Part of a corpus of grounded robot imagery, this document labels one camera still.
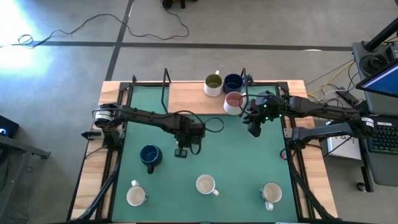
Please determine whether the coiled black cable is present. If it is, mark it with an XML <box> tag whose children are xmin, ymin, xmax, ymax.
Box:
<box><xmin>359</xmin><ymin>54</ymin><xmax>389</xmax><ymax>75</ymax></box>

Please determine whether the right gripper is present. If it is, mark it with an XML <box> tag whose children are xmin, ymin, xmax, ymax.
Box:
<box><xmin>248</xmin><ymin>91</ymin><xmax>282</xmax><ymax>138</ymax></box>

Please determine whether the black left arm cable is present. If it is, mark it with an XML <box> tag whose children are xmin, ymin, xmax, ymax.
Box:
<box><xmin>172</xmin><ymin>110</ymin><xmax>225</xmax><ymax>156</ymax></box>

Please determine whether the white paper box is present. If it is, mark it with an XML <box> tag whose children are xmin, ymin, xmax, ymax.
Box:
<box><xmin>325</xmin><ymin>119</ymin><xmax>363</xmax><ymax>161</ymax></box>

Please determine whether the yellow cable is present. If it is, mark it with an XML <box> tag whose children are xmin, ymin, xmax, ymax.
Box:
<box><xmin>307</xmin><ymin>60</ymin><xmax>355</xmax><ymax>96</ymax></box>

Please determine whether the blue screen monitor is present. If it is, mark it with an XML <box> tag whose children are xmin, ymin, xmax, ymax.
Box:
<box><xmin>355</xmin><ymin>60</ymin><xmax>398</xmax><ymax>99</ymax></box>

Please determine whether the white mug olive inside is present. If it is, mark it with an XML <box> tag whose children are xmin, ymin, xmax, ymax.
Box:
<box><xmin>203</xmin><ymin>70</ymin><xmax>224</xmax><ymax>98</ymax></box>

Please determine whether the dark navy round mug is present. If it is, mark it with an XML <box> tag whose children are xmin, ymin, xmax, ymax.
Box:
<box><xmin>139</xmin><ymin>144</ymin><xmax>164</xmax><ymax>175</ymax></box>

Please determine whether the black device blue light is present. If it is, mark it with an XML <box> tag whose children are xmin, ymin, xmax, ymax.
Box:
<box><xmin>0</xmin><ymin>114</ymin><xmax>20</xmax><ymax>139</ymax></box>

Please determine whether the black bracket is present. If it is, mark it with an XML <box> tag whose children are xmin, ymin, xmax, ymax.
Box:
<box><xmin>81</xmin><ymin>129</ymin><xmax>103</xmax><ymax>141</ymax></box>

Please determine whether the white mug green leaf pattern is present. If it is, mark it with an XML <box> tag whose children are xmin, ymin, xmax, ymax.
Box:
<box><xmin>195</xmin><ymin>174</ymin><xmax>220</xmax><ymax>197</ymax></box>

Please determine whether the green table mat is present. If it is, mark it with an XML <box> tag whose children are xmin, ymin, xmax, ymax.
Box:
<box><xmin>111</xmin><ymin>84</ymin><xmax>299</xmax><ymax>222</ymax></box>

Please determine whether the wooden shelf black metal frame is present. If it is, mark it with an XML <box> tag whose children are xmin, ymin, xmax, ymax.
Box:
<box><xmin>160</xmin><ymin>67</ymin><xmax>250</xmax><ymax>116</ymax></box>

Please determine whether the black power strip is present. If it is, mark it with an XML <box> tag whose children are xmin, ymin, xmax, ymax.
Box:
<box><xmin>335</xmin><ymin>89</ymin><xmax>363</xmax><ymax>108</ymax></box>

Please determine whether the black floor cable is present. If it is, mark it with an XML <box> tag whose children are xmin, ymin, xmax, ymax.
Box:
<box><xmin>17</xmin><ymin>12</ymin><xmax>190</xmax><ymax>49</ymax></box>

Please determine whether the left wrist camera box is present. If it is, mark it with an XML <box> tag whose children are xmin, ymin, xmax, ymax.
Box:
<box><xmin>188</xmin><ymin>123</ymin><xmax>206</xmax><ymax>138</ymax></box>

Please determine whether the black keyboard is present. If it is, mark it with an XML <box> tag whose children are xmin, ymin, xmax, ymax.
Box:
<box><xmin>366</xmin><ymin>121</ymin><xmax>398</xmax><ymax>156</ymax></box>

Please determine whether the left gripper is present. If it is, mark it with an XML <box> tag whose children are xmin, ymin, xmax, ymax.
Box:
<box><xmin>172</xmin><ymin>115</ymin><xmax>200</xmax><ymax>159</ymax></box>

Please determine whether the white mug pink inside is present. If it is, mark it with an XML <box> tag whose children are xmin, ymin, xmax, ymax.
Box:
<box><xmin>223</xmin><ymin>91</ymin><xmax>247</xmax><ymax>116</ymax></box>

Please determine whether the black pole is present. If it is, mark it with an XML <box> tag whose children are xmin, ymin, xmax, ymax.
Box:
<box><xmin>364</xmin><ymin>25</ymin><xmax>398</xmax><ymax>53</ymax></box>

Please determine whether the grey computer cart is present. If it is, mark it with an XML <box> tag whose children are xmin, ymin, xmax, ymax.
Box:
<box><xmin>351</xmin><ymin>40</ymin><xmax>398</xmax><ymax>187</ymax></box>

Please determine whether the white mug blue print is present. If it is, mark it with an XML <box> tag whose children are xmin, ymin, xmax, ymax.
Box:
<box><xmin>259</xmin><ymin>182</ymin><xmax>284</xmax><ymax>212</ymax></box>

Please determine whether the black aluminium table frame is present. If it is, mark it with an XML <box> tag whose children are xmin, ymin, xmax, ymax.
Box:
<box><xmin>67</xmin><ymin>74</ymin><xmax>338</xmax><ymax>224</ymax></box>

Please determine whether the blue mug beige base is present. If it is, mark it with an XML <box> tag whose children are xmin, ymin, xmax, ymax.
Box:
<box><xmin>223</xmin><ymin>73</ymin><xmax>244</xmax><ymax>95</ymax></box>

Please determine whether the grey metal stand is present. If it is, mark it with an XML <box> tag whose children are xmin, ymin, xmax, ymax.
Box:
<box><xmin>0</xmin><ymin>133</ymin><xmax>52</xmax><ymax>224</ymax></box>

